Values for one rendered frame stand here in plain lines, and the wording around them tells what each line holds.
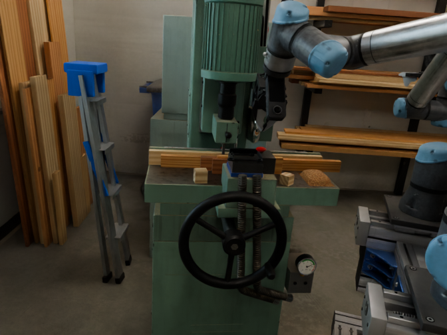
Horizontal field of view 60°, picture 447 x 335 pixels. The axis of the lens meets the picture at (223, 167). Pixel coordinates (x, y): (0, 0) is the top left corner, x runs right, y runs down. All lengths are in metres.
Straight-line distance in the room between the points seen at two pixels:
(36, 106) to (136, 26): 1.47
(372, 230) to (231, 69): 0.70
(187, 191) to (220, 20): 0.50
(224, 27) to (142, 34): 2.47
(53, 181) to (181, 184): 1.47
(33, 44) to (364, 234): 2.22
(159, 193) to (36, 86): 1.43
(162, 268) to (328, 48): 0.82
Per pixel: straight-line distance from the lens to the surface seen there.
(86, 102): 1.95
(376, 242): 1.41
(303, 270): 1.28
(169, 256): 1.26
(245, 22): 1.17
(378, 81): 3.29
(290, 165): 1.34
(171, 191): 1.15
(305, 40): 0.88
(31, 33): 2.78
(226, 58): 1.16
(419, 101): 1.53
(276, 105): 0.97
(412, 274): 1.05
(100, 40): 3.70
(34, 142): 2.46
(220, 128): 1.22
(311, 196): 1.23
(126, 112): 3.70
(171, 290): 1.32
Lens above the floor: 1.32
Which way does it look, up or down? 19 degrees down
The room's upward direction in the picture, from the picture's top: 4 degrees clockwise
